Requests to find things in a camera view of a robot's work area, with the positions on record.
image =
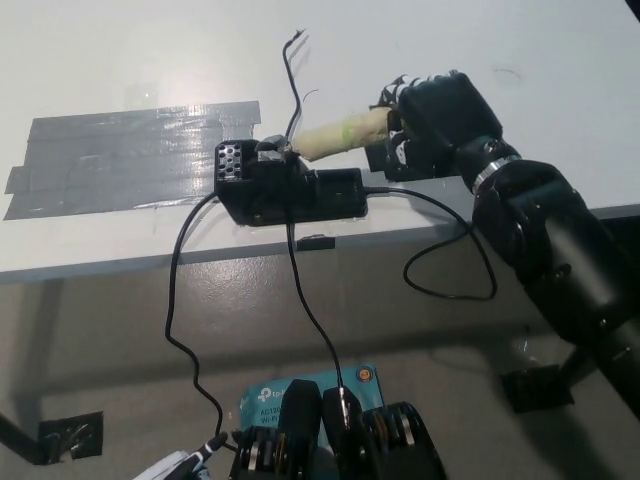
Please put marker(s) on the teal tp-link box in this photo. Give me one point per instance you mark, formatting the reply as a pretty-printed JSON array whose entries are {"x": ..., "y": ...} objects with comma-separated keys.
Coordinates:
[{"x": 262, "y": 400}]

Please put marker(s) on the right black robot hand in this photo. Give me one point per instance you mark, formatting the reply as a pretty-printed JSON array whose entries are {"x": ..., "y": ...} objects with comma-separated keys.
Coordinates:
[{"x": 445, "y": 120}]

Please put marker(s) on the small black tape strip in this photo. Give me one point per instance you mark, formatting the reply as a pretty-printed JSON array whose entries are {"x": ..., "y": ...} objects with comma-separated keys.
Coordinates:
[{"x": 315, "y": 243}]

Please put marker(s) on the grey duct tape patch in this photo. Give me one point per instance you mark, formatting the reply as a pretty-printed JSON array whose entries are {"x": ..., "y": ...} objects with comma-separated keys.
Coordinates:
[{"x": 120, "y": 155}]

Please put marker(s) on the tape-wrapped soldering iron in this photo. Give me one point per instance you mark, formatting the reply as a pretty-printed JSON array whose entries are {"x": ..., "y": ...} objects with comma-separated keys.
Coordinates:
[{"x": 340, "y": 137}]

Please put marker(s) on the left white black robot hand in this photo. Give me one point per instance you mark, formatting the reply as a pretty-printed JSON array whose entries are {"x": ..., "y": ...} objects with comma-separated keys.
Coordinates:
[{"x": 175, "y": 462}]

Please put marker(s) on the black tape patch on table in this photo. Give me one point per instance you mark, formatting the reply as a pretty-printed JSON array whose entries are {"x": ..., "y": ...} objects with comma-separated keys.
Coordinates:
[{"x": 380, "y": 160}]

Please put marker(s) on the black floor tape patch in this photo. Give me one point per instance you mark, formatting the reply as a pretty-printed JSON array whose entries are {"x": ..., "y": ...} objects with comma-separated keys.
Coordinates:
[
  {"x": 530, "y": 390},
  {"x": 70, "y": 435}
]

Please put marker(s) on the black soldering station base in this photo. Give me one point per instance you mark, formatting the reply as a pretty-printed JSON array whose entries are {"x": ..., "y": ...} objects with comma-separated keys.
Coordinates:
[{"x": 285, "y": 197}]

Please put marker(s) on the black robot torso blocks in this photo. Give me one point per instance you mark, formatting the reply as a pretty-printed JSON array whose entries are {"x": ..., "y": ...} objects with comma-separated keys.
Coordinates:
[{"x": 300, "y": 425}]

